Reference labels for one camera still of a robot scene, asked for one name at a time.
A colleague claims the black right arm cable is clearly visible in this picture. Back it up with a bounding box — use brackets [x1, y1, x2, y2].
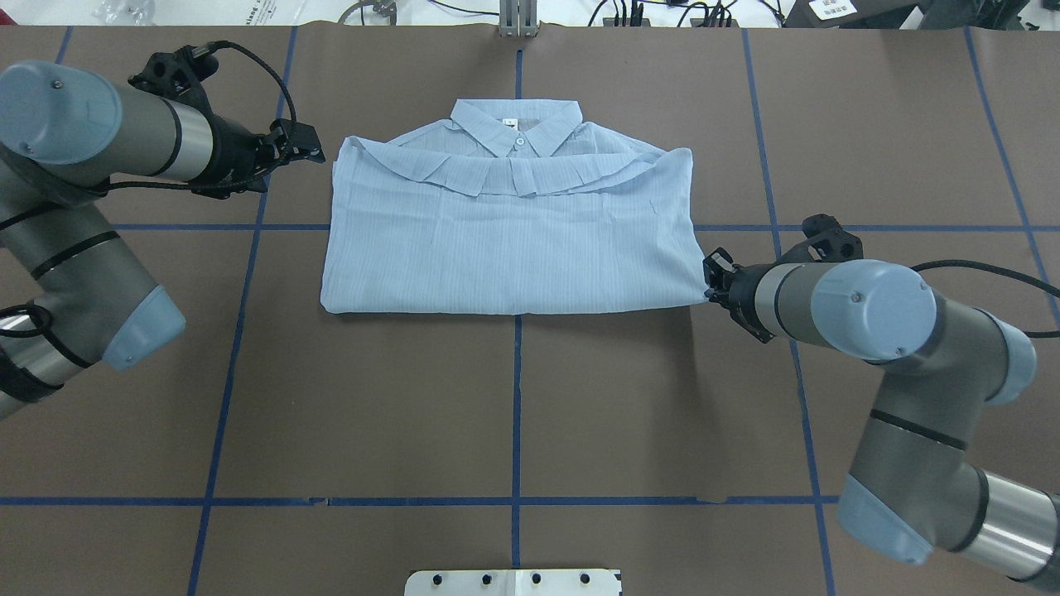
[911, 260, 1060, 339]

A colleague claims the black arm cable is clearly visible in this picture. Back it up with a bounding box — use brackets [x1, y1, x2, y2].
[911, 260, 1060, 339]
[0, 40, 299, 340]

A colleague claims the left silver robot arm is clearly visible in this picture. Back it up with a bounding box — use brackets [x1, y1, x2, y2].
[1, 41, 325, 416]

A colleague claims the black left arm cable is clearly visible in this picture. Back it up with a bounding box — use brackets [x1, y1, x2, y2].
[0, 40, 299, 340]

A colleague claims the aluminium frame post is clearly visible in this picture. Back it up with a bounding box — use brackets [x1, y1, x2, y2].
[499, 0, 541, 38]

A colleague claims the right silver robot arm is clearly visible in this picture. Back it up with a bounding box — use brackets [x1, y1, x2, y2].
[703, 248, 1058, 594]

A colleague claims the clear plastic bag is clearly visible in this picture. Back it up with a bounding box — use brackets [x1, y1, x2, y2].
[92, 0, 157, 27]

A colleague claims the black box with white label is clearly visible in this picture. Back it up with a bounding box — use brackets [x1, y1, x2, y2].
[783, 1, 918, 30]

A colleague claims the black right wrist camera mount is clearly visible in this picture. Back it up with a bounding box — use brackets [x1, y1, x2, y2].
[777, 214, 865, 264]

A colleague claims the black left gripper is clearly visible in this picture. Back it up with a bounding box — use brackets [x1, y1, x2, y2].
[207, 118, 326, 199]

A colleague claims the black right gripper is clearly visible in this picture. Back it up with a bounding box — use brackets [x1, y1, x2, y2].
[703, 248, 776, 344]

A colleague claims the white pedestal column with base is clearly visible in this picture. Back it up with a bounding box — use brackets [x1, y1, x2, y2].
[402, 569, 624, 595]

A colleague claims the light blue button shirt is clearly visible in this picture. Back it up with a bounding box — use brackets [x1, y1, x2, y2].
[320, 99, 707, 315]

